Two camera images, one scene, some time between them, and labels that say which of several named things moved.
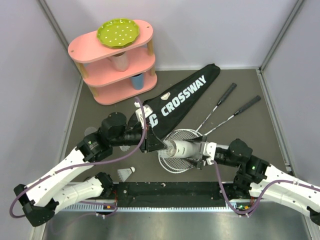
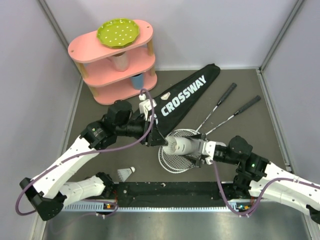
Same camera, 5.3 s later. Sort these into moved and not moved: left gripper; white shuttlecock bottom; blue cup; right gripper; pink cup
Moved: left gripper
Not moved: white shuttlecock bottom; blue cup; right gripper; pink cup
